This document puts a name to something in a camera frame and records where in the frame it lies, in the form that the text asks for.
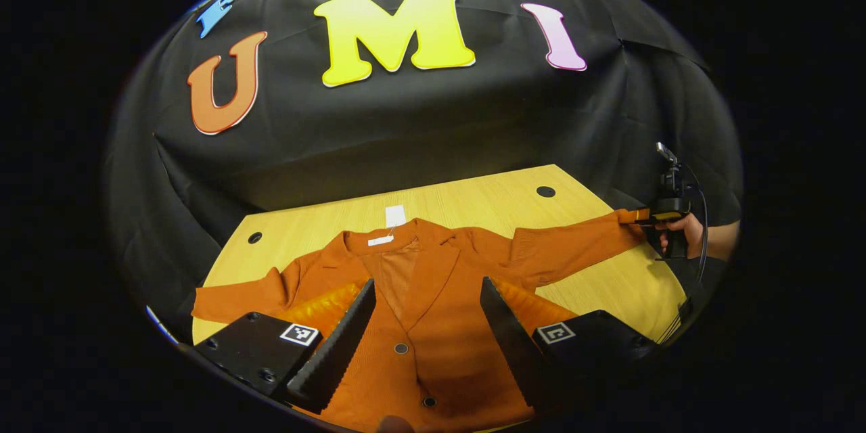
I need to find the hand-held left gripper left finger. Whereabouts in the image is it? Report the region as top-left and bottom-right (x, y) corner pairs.
(193, 277), (378, 415)

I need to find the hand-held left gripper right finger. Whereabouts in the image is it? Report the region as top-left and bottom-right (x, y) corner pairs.
(479, 276), (662, 415)

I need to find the orange knit jacket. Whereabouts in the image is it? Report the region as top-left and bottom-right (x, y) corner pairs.
(191, 208), (650, 433)

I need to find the black cable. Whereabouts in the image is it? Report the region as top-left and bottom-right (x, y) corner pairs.
(680, 162), (710, 285)

